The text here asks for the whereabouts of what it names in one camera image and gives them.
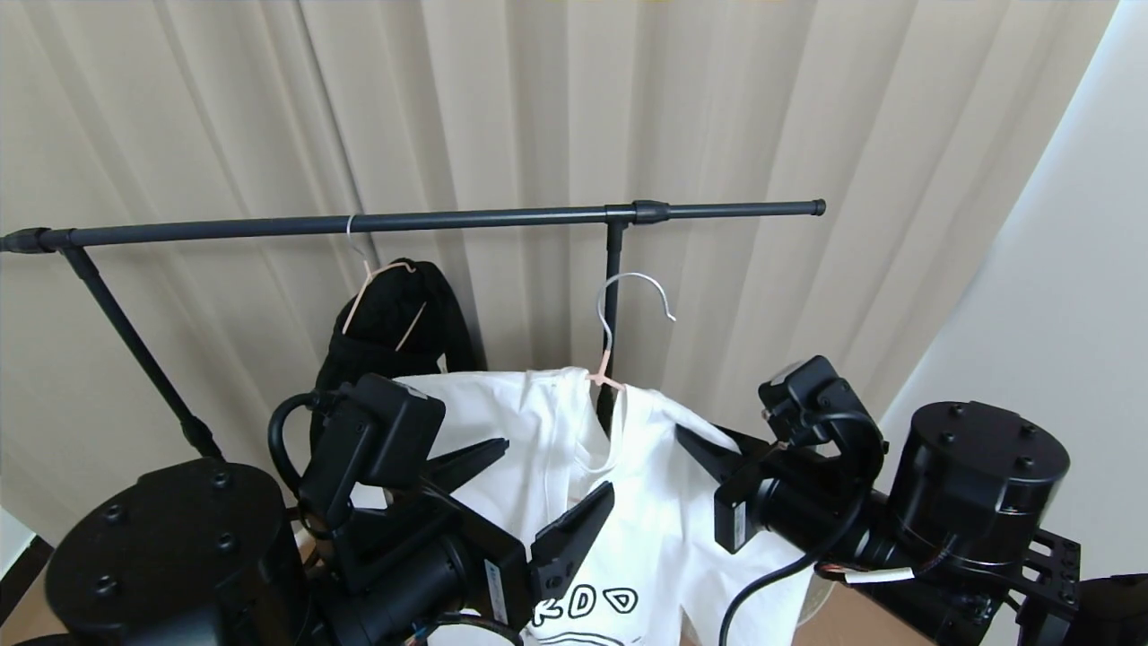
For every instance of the pink clothes hanger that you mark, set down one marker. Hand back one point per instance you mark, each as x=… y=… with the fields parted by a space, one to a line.
x=606 y=359
x=357 y=302

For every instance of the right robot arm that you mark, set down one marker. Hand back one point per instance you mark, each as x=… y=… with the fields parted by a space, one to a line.
x=978 y=475

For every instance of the black shorts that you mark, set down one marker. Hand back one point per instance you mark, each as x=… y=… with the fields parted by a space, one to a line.
x=386 y=305

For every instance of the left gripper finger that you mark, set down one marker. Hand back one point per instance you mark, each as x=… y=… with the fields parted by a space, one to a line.
x=466 y=465
x=569 y=547

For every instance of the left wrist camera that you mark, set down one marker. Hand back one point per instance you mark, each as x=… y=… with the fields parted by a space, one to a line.
x=377 y=440

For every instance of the beige curtain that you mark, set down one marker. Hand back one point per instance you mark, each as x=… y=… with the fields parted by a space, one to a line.
x=807 y=108

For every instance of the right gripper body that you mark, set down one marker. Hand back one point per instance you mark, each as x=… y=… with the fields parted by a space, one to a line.
x=807 y=511

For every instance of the white garment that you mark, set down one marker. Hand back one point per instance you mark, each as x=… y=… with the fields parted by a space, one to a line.
x=646 y=502

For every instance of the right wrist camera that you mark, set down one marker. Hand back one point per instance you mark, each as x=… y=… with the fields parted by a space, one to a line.
x=816 y=404

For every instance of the white laundry basket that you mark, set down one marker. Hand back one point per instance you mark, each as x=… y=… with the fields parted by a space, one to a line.
x=821 y=597

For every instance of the black clothes rack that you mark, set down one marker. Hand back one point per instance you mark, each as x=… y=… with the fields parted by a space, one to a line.
x=717 y=210

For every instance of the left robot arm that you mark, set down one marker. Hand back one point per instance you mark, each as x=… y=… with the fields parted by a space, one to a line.
x=170 y=556

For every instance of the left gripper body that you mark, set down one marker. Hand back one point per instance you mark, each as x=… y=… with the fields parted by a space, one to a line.
x=448 y=574

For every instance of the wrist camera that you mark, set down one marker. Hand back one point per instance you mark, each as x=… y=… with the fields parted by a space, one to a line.
x=377 y=440
x=816 y=404

